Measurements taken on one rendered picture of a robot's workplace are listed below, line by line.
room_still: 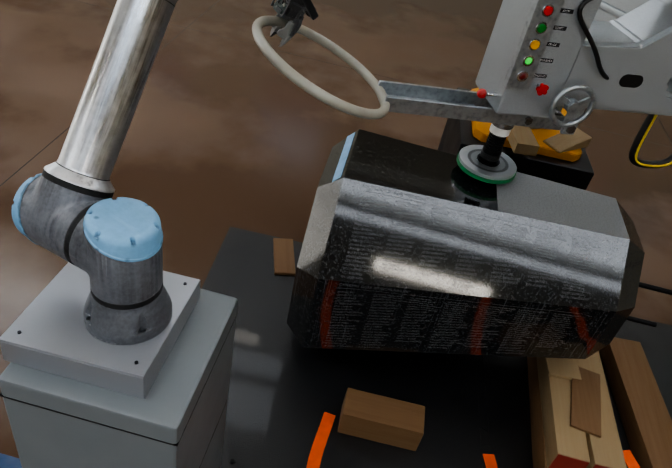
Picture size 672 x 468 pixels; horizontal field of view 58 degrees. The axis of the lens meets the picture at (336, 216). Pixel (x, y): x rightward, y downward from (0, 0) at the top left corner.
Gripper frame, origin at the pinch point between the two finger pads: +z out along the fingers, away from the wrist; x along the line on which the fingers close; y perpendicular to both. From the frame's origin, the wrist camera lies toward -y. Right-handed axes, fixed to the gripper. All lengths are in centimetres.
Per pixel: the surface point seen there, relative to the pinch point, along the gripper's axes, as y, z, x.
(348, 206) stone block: -17, 28, 50
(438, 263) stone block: -34, 25, 81
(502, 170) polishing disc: -61, -5, 66
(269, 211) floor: -83, 107, -23
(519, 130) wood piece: -112, -8, 41
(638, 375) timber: -139, 38, 146
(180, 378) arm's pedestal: 62, 44, 88
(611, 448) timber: -83, 43, 158
